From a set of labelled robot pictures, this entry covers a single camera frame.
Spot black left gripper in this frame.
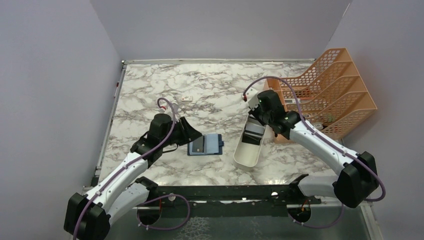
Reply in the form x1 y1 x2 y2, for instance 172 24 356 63
161 116 203 148

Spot black VIP credit card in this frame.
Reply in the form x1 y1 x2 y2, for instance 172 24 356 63
191 135 205 154

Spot blue leather card holder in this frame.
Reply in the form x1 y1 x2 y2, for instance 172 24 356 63
187 133 224 156

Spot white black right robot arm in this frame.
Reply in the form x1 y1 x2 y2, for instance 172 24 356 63
243 89 380 208

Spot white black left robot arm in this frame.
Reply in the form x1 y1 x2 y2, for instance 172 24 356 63
63 113 202 240

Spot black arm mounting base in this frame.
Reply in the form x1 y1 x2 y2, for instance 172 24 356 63
135 176 321 225

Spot black card in tray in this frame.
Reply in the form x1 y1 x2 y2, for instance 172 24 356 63
241 122 265 146

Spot small white red card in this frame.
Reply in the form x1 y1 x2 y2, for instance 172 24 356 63
181 96 193 102

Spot white oblong plastic tray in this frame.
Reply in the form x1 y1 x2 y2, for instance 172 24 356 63
233 114 266 171

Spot grey red box in organizer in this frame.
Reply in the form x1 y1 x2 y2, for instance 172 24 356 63
312 122 324 131

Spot orange mesh file organizer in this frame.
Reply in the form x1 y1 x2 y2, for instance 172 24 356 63
263 48 377 140

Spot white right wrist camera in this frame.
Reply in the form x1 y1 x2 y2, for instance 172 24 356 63
242 87 260 111

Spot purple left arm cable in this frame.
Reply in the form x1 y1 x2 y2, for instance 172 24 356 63
72 97 180 240

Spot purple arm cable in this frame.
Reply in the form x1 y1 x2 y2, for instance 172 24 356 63
242 76 387 203
72 97 180 240

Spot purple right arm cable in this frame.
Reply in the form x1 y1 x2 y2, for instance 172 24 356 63
242 76 387 203

